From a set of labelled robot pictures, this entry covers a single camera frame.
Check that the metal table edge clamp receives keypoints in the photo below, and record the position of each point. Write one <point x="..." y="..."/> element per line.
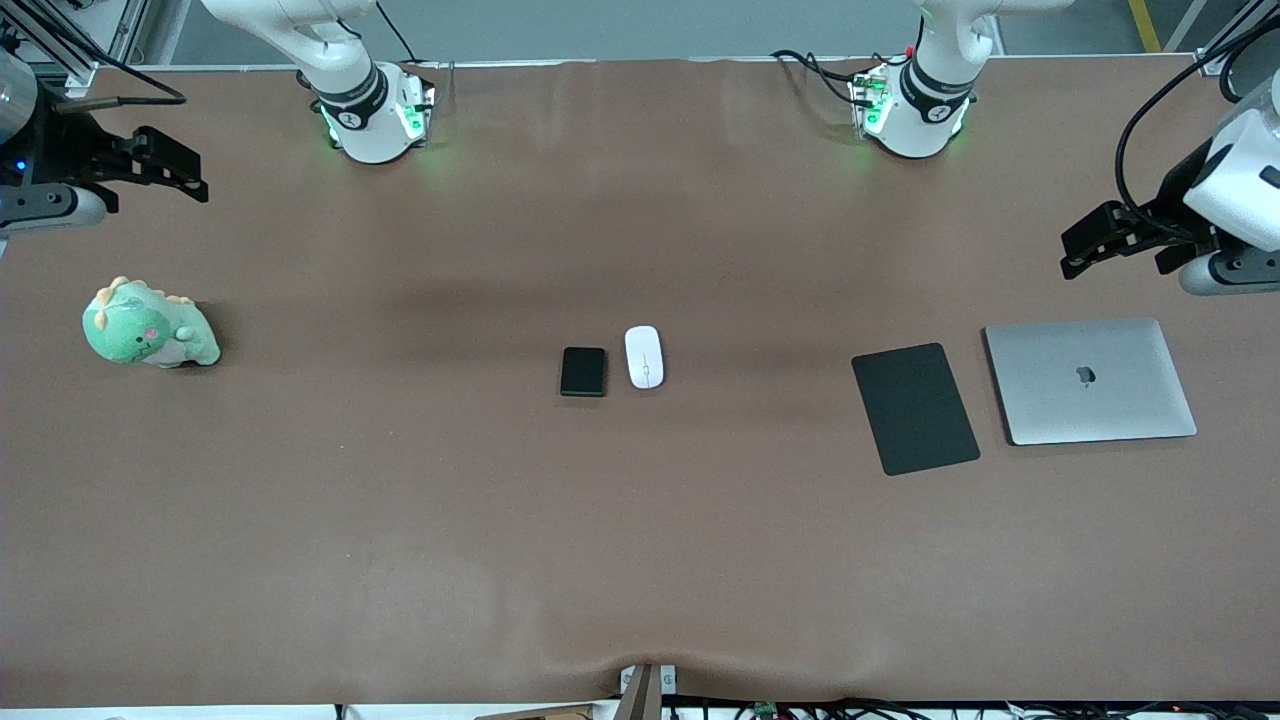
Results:
<point x="640" y="695"/>

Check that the aluminium frame profile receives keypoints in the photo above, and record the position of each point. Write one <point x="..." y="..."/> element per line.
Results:
<point x="1215" y="60"/>
<point x="82" y="72"/>

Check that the silver laptop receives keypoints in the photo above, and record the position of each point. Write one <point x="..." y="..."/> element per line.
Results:
<point x="1090" y="385"/>

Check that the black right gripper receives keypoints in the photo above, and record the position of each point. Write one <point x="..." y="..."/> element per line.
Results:
<point x="62" y="150"/>

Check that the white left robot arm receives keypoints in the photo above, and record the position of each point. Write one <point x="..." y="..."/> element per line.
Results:
<point x="915" y="125"/>

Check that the brown table mat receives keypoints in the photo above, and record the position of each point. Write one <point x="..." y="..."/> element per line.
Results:
<point x="640" y="550"/>

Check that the green dinosaur plush toy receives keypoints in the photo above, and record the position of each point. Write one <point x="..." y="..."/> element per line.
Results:
<point x="140" y="330"/>

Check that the black mouse pad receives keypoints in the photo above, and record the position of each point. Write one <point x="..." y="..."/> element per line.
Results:
<point x="915" y="408"/>

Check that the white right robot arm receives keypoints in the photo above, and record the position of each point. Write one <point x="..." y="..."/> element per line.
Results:
<point x="370" y="130"/>

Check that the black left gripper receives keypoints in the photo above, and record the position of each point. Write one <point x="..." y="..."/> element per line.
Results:
<point x="1177" y="196"/>

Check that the white computer mouse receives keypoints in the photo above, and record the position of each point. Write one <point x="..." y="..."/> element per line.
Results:
<point x="644" y="357"/>

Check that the black phone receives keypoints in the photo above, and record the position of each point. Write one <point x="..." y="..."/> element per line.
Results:
<point x="583" y="371"/>

